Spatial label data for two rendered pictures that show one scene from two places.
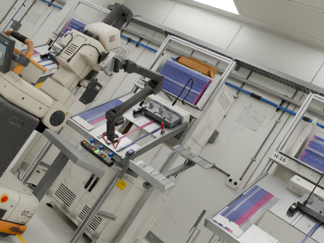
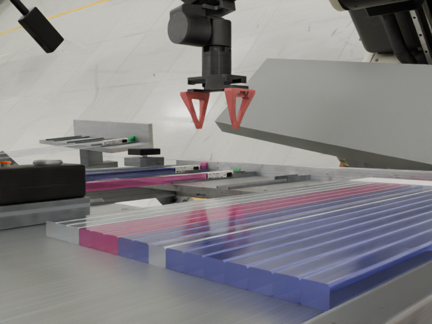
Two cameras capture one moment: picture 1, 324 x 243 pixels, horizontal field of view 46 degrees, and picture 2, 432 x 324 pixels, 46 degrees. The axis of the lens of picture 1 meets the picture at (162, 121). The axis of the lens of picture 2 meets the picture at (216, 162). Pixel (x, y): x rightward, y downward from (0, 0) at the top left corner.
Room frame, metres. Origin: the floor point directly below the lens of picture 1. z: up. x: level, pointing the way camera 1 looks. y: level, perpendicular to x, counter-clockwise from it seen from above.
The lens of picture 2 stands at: (3.50, 0.48, 1.27)
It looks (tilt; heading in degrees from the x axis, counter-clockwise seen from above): 35 degrees down; 202
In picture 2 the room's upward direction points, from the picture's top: 38 degrees counter-clockwise
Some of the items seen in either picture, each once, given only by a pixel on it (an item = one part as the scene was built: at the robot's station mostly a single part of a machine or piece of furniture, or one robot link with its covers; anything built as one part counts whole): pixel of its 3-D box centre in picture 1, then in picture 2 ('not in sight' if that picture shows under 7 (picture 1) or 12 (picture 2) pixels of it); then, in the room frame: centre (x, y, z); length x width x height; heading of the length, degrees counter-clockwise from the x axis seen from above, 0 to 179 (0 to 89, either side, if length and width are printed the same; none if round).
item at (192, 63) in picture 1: (202, 68); not in sight; (3.62, -0.04, 1.82); 0.68 x 0.30 x 0.20; 56
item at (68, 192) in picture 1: (107, 199); not in sight; (3.45, 0.02, 0.31); 0.70 x 0.65 x 0.62; 56
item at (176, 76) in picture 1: (182, 83); not in sight; (3.31, 0.04, 1.52); 0.51 x 0.13 x 0.27; 56
